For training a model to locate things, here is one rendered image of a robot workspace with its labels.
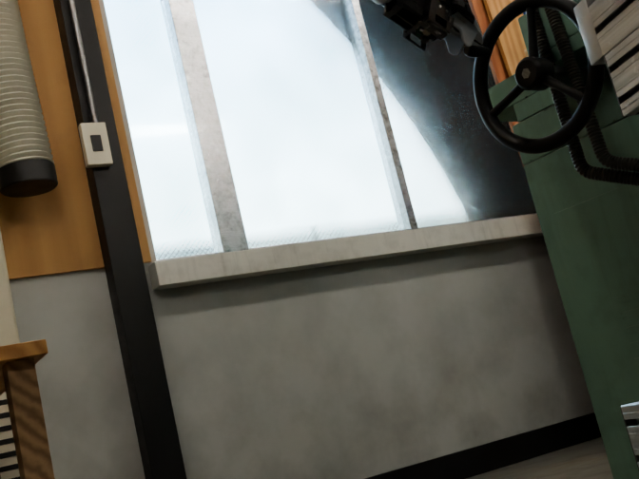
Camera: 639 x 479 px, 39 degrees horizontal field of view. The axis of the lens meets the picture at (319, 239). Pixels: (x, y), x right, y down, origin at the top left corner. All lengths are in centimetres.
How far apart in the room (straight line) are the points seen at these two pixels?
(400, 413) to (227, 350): 63
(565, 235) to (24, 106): 148
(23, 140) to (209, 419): 95
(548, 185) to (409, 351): 130
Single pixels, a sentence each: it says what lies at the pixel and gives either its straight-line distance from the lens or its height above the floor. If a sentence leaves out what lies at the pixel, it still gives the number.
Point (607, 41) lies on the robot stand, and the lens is 131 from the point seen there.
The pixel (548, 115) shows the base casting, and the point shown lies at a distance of 193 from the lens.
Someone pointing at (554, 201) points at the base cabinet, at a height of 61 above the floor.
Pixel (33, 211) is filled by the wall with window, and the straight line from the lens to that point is 270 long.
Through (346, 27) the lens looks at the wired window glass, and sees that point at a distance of 351.
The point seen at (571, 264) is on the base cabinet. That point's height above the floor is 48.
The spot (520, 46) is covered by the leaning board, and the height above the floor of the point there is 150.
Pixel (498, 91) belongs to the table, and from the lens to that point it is 201.
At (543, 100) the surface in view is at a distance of 194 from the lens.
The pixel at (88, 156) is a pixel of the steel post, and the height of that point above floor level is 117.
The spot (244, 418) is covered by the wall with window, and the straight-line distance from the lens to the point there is 277.
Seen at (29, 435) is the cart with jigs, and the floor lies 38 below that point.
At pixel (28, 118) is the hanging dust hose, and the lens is 260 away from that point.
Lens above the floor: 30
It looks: 11 degrees up
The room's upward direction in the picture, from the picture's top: 14 degrees counter-clockwise
